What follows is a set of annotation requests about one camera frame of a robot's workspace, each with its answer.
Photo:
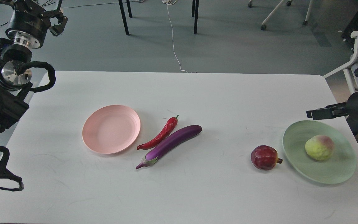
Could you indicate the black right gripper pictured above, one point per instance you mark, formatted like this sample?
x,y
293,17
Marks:
x,y
336,110

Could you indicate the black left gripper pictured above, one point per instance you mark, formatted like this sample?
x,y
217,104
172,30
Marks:
x,y
27,20

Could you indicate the green pink peach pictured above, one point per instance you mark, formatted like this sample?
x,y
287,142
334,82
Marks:
x,y
320,147

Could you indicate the red pomegranate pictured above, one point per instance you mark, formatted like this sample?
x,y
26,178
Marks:
x,y
265,157

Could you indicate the purple eggplant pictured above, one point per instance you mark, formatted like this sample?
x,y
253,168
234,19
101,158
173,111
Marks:
x,y
172,141

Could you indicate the red chili pepper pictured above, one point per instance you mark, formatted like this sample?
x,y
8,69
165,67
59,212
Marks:
x,y
164,133

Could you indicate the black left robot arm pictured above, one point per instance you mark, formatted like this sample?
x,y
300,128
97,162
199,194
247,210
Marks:
x,y
19,75

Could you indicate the green plate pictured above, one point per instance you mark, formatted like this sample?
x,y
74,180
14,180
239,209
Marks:
x,y
337,169

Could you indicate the black table legs left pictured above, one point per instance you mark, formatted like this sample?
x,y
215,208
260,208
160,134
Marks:
x,y
123,14

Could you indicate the black table legs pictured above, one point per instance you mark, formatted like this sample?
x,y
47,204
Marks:
x,y
194,14
123,14

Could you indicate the white rolling chair base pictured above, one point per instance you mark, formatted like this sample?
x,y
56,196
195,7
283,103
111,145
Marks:
x,y
279,8

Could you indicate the pink plate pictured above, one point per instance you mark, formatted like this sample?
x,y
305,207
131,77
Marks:
x,y
111,129

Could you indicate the black table legs right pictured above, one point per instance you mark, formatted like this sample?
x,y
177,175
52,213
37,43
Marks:
x,y
194,14

